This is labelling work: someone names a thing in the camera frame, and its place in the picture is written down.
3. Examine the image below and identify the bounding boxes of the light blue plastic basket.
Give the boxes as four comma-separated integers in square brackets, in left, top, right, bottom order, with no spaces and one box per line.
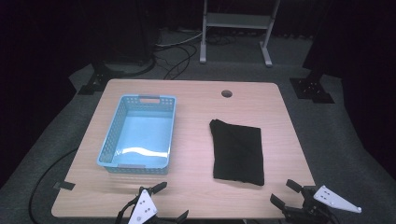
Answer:
[96,93,177,175]

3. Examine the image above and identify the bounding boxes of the black floor cable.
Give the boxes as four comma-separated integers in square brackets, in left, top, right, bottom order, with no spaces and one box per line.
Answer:
[28,147,78,224]

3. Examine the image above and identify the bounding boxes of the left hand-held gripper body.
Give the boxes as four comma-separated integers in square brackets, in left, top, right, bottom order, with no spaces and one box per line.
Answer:
[126,186,170,224]

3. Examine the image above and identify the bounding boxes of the grey metal stand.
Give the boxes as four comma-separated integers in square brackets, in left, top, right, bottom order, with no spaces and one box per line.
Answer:
[199,0,282,68]

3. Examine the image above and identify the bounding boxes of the black stand base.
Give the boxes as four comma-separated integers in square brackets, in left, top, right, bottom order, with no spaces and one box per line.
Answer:
[77,61,126,96]
[289,70,336,105]

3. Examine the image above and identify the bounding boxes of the white floor cable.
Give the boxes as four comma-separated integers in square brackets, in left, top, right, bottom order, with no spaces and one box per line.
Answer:
[155,31,204,49]

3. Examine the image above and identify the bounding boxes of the black looped floor cables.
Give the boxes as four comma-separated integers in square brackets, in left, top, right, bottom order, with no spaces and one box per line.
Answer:
[152,35,237,81]

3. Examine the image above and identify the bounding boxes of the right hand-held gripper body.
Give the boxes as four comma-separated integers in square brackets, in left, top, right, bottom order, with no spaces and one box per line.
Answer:
[280,184,363,224]

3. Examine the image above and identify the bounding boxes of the left hand-held gripper black cable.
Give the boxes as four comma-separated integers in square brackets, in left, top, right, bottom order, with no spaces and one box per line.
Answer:
[115,195,140,224]

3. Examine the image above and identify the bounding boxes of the black cloth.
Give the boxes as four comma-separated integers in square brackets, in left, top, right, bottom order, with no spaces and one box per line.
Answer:
[208,119,266,187]

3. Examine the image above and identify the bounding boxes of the black tape strip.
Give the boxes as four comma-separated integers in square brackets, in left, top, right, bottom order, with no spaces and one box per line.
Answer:
[52,180,77,191]

